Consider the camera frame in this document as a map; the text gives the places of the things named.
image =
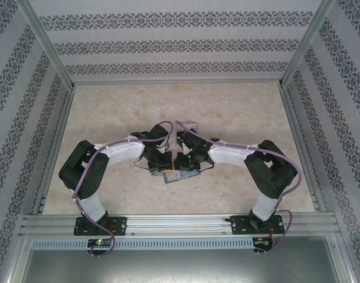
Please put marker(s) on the white red print card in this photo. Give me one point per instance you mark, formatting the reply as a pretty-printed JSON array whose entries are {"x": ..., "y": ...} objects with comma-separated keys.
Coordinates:
[{"x": 174, "y": 177}]

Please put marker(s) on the blue card holder wallet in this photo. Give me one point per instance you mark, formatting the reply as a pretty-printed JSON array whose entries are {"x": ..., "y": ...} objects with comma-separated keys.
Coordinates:
[{"x": 191, "y": 175}]

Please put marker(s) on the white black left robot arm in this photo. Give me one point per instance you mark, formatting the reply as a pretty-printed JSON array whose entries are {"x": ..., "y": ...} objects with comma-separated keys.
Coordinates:
[{"x": 121, "y": 151}]

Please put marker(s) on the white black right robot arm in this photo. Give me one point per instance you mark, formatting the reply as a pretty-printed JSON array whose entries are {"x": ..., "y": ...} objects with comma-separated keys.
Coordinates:
[{"x": 230, "y": 153}]

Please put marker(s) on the steel sheet panel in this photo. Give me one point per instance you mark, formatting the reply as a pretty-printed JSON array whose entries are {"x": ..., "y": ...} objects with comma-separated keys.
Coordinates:
[{"x": 180, "y": 265}]

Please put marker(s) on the aluminium front mounting rail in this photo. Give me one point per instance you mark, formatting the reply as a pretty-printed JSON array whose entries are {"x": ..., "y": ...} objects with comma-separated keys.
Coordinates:
[{"x": 180, "y": 225}]

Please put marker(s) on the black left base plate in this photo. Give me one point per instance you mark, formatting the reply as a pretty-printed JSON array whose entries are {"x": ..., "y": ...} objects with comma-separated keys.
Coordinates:
[{"x": 121, "y": 225}]

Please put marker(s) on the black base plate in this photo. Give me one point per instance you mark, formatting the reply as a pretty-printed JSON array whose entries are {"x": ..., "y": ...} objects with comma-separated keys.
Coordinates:
[
  {"x": 121, "y": 225},
  {"x": 239, "y": 225}
]

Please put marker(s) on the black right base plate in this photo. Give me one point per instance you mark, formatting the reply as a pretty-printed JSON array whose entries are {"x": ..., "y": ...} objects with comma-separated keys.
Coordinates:
[{"x": 239, "y": 225}]

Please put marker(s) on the aluminium table side rail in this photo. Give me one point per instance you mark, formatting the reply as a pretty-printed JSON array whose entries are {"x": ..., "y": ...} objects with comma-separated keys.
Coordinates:
[
  {"x": 54, "y": 147},
  {"x": 302, "y": 147}
]

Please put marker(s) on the aluminium frame post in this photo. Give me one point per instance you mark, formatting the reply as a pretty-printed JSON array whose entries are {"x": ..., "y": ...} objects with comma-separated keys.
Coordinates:
[
  {"x": 308, "y": 41},
  {"x": 47, "y": 41}
]

